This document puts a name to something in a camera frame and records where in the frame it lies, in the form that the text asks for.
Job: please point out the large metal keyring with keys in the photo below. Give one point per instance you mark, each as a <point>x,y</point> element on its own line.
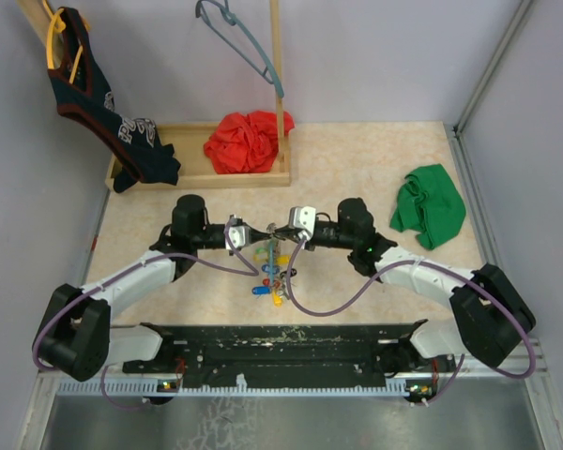
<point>272,263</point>

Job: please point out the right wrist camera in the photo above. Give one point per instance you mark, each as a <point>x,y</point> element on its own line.
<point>302,221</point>

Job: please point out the navy tank top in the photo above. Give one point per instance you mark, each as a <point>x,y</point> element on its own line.
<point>83,95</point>

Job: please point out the red cloth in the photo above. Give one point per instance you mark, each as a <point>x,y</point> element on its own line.
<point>244,143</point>

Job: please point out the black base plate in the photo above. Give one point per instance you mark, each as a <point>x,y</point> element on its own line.
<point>284,356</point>

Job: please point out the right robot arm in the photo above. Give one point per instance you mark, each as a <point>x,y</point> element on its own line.
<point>489,318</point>

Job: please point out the wooden rack tray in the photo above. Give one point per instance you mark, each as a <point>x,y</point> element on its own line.
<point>188,138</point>

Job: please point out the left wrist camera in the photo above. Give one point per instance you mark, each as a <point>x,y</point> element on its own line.
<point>237,234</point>

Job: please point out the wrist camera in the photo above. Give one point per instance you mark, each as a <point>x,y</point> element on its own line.
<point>237,234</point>
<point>302,221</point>

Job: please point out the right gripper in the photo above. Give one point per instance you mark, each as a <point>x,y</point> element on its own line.
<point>285,232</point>

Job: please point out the yellow clothes hanger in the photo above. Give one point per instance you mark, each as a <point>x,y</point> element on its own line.
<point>55,43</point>

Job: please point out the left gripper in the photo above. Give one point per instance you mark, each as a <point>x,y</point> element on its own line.
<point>257,235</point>

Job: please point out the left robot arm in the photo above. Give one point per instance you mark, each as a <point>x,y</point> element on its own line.
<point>76,334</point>

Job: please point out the green cloth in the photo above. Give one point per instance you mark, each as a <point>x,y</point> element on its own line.
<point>429,204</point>

